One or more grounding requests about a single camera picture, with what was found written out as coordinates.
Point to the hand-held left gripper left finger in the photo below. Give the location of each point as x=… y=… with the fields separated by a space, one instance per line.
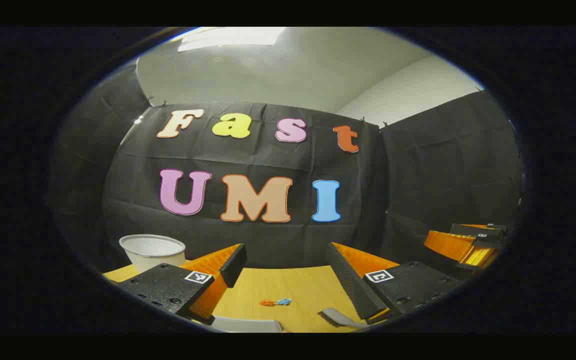
x=235 y=262

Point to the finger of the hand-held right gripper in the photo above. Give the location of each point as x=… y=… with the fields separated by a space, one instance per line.
x=478 y=233
x=478 y=257

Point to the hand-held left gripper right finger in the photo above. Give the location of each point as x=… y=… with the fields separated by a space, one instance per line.
x=348 y=280

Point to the small grey broom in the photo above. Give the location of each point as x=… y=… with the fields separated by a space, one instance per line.
x=340 y=317

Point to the orange paper scrap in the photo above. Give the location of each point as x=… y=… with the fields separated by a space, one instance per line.
x=267 y=302

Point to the blue paper scrap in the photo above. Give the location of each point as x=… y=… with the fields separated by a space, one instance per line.
x=284 y=301

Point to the grey dustpan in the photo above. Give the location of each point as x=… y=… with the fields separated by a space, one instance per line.
x=245 y=325

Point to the white ribbed garbage bin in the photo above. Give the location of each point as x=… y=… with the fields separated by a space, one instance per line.
x=150 y=252

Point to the wooden desktop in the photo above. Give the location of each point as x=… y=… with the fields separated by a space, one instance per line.
x=288 y=285

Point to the black backdrop cloth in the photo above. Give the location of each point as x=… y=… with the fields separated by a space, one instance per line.
x=278 y=160

